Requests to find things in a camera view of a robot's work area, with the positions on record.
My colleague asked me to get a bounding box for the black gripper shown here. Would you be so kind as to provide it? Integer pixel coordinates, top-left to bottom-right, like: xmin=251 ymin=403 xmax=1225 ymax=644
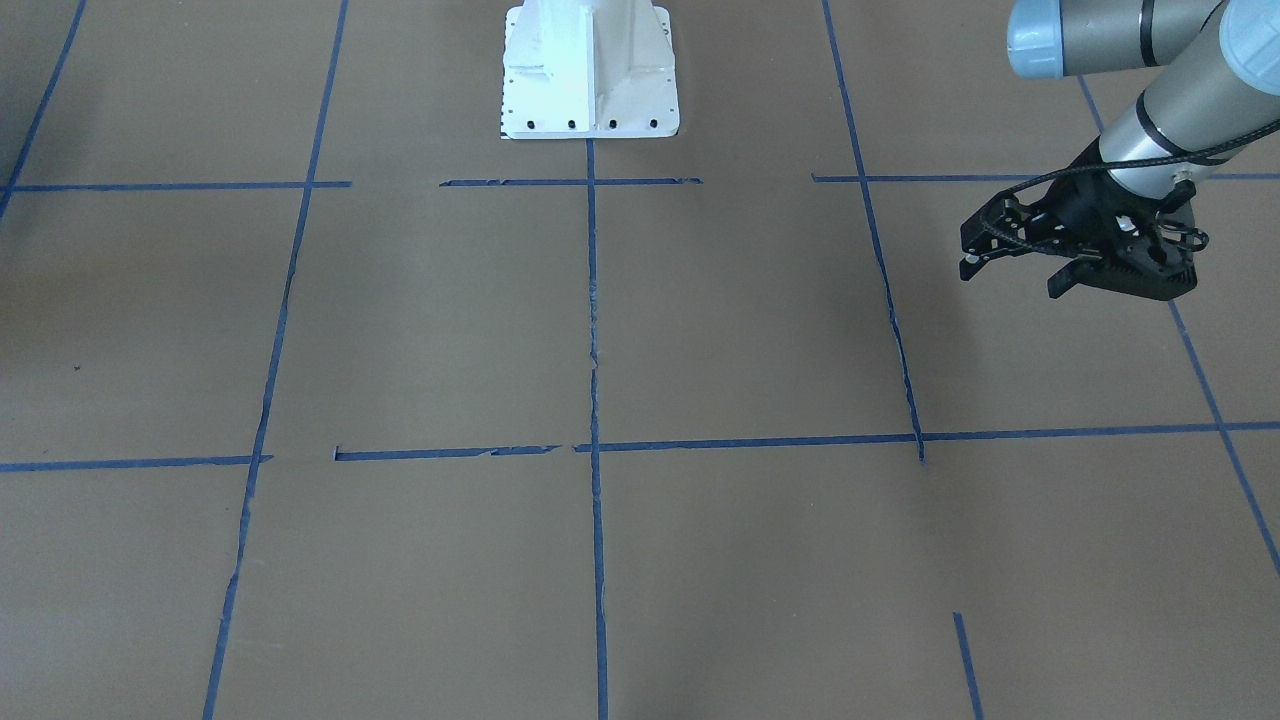
xmin=959 ymin=141 xmax=1203 ymax=301

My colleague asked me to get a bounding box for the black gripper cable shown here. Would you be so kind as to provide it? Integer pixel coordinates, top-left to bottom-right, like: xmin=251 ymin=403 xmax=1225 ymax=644
xmin=975 ymin=120 xmax=1280 ymax=251

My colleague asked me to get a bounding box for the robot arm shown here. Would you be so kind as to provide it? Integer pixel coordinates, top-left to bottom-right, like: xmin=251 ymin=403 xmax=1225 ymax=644
xmin=959 ymin=1 xmax=1279 ymax=301

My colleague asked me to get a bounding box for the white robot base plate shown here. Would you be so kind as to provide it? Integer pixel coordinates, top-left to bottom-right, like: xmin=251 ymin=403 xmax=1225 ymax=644
xmin=500 ymin=1 xmax=681 ymax=140

